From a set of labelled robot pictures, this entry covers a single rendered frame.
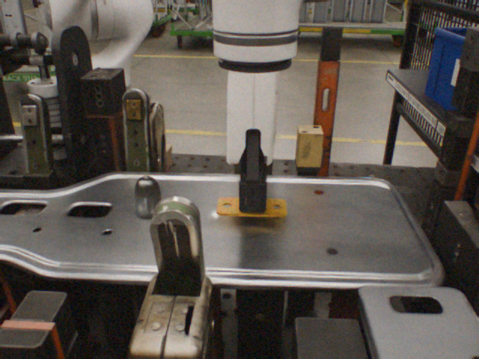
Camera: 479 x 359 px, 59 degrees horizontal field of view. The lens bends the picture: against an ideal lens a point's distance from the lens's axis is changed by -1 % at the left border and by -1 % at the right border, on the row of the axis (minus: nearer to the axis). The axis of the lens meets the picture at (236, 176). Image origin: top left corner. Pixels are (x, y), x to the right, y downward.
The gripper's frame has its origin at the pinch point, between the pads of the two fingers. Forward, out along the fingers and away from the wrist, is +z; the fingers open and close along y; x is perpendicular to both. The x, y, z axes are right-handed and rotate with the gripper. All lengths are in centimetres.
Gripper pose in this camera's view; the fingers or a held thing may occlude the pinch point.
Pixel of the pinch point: (252, 190)
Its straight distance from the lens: 51.3
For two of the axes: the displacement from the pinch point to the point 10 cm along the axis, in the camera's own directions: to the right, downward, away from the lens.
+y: -0.5, 4.6, -8.9
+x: 10.0, 0.2, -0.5
